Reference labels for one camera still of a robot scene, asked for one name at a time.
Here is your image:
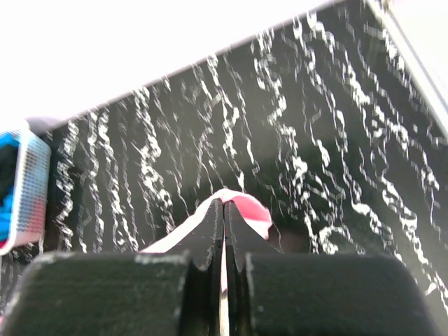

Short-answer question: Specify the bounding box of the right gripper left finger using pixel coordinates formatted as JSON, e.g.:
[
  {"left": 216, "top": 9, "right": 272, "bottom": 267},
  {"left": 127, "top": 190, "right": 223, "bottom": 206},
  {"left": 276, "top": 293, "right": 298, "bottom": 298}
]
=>
[{"left": 1, "top": 199, "right": 224, "bottom": 335}]

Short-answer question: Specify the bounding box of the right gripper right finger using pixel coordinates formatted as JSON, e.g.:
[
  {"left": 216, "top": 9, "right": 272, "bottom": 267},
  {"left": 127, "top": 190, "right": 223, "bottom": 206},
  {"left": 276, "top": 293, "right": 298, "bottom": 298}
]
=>
[{"left": 223, "top": 202, "right": 440, "bottom": 335}]

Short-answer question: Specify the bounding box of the pink t shirt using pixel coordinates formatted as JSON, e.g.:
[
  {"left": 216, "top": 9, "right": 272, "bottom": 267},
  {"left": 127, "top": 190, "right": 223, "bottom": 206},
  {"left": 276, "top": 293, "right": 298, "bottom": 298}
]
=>
[{"left": 142, "top": 189, "right": 272, "bottom": 335}]

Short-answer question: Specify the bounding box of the white plastic laundry basket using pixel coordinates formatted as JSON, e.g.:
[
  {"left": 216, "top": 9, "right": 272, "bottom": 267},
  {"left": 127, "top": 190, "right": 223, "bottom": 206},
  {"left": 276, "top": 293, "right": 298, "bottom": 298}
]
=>
[{"left": 1, "top": 119, "right": 51, "bottom": 256}]

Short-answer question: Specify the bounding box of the black t shirt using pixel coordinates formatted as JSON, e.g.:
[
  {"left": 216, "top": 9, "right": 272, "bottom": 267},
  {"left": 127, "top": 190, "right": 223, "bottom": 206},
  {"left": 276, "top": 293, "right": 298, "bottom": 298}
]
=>
[{"left": 1, "top": 144, "right": 18, "bottom": 206}]

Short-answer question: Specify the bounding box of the aluminium frame rail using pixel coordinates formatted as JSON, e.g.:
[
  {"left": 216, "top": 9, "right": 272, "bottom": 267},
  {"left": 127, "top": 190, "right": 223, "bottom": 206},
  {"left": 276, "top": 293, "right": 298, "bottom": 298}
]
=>
[{"left": 368, "top": 1, "right": 447, "bottom": 134}]

